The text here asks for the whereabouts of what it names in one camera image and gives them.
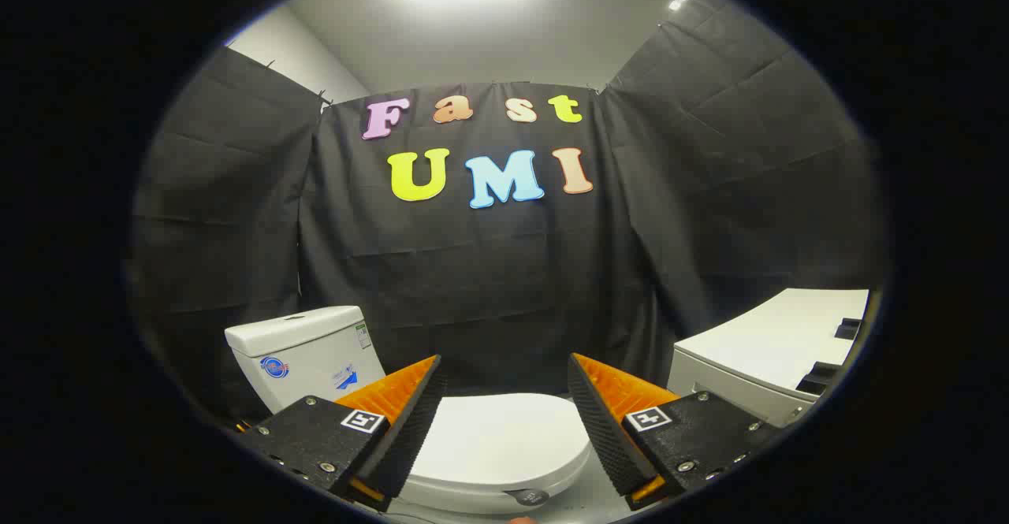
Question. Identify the white toilet tank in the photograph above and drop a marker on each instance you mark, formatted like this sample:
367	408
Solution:
303	351

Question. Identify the black backdrop cloth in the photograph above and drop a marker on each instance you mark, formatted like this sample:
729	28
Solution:
504	288

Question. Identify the white cabinet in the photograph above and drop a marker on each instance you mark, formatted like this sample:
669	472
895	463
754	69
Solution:
768	347

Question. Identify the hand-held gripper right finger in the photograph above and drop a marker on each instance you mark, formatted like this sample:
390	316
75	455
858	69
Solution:
603	429

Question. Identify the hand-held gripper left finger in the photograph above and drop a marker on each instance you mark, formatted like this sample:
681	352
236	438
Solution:
410	429

